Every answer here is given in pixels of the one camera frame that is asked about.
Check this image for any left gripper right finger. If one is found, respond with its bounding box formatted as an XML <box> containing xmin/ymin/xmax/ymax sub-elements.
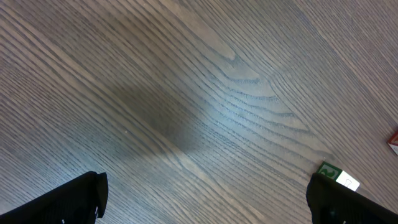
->
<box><xmin>306</xmin><ymin>173</ymin><xmax>397</xmax><ymax>224</ymax></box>

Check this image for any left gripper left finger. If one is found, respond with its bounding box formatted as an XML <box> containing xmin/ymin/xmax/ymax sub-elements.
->
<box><xmin>1</xmin><ymin>171</ymin><xmax>108</xmax><ymax>224</ymax></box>

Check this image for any number one wooden block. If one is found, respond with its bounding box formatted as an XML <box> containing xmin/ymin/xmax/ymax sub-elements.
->
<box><xmin>317</xmin><ymin>161</ymin><xmax>360</xmax><ymax>192</ymax></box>

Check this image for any red sided picture block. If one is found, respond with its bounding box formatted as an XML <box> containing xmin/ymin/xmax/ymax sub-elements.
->
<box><xmin>387</xmin><ymin>131</ymin><xmax>398</xmax><ymax>155</ymax></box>

